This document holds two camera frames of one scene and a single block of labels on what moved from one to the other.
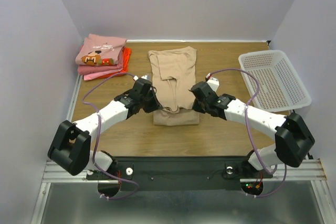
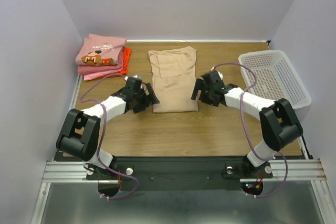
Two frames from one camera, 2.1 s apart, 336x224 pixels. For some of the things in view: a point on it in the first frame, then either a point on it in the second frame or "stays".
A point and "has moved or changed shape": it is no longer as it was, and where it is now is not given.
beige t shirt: x=174 y=75 has moved or changed shape
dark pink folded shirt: x=84 y=69 stays
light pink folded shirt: x=87 y=77 stays
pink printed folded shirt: x=98 y=50 stays
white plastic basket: x=281 y=88 stays
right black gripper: x=202 y=106 → x=202 y=91
